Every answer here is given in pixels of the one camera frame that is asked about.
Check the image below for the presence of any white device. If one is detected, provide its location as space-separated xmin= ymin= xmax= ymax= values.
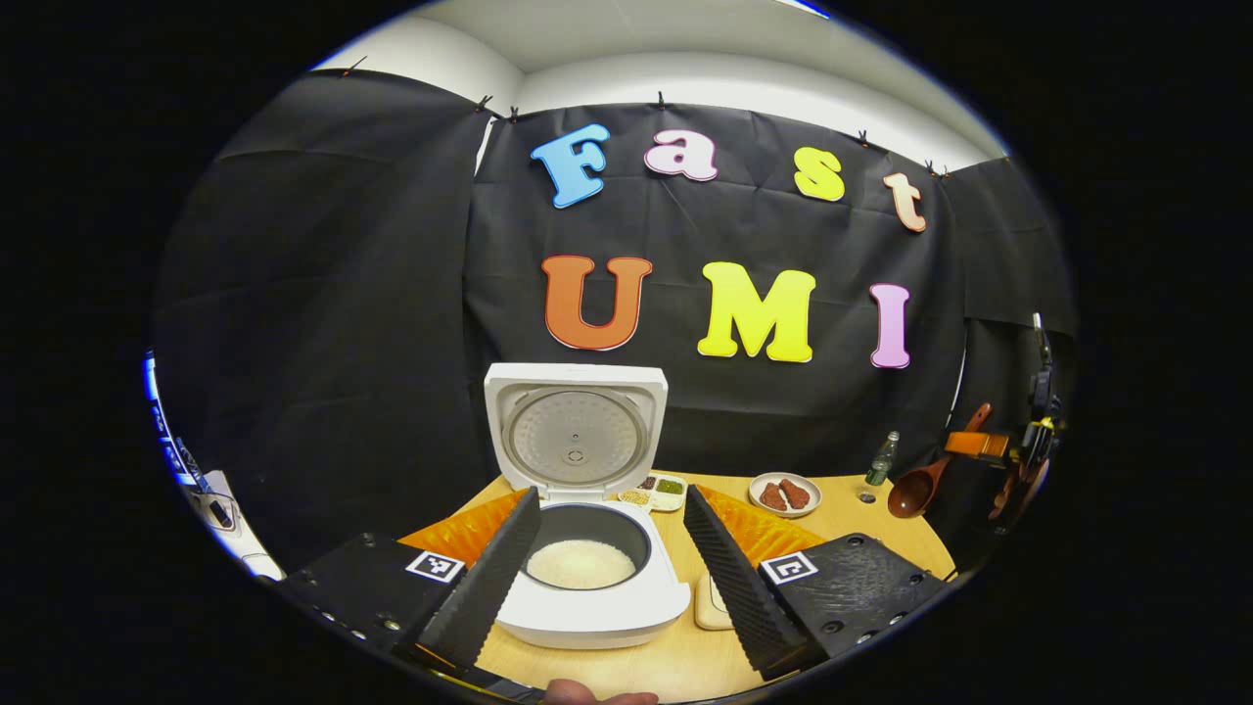
xmin=176 ymin=441 xmax=285 ymax=581

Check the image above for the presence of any clear rice box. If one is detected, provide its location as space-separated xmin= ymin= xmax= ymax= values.
xmin=694 ymin=573 xmax=735 ymax=631

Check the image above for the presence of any small white plate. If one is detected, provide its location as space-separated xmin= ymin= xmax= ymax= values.
xmin=749 ymin=472 xmax=822 ymax=518

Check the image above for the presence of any green glass bottle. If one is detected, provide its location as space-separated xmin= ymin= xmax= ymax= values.
xmin=865 ymin=431 xmax=900 ymax=487

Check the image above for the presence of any brown wooden spoon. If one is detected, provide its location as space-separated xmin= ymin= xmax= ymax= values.
xmin=888 ymin=402 xmax=993 ymax=520

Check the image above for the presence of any white divided grain tray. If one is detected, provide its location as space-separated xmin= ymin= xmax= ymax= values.
xmin=619 ymin=473 xmax=687 ymax=513

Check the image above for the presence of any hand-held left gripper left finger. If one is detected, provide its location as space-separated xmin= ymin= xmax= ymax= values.
xmin=279 ymin=487 xmax=542 ymax=677

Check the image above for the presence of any black backdrop cloth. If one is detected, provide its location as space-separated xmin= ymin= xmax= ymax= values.
xmin=147 ymin=69 xmax=1078 ymax=579

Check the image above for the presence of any row of black cloth clips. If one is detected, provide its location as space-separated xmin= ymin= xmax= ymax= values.
xmin=343 ymin=57 xmax=952 ymax=182

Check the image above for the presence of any white rice cooker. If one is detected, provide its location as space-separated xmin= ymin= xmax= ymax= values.
xmin=485 ymin=363 xmax=692 ymax=650

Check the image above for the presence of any white rice heap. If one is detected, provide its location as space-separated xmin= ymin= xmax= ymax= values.
xmin=526 ymin=540 xmax=637 ymax=590

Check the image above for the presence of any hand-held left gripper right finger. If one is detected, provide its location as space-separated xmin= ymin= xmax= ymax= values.
xmin=682 ymin=485 xmax=952 ymax=683

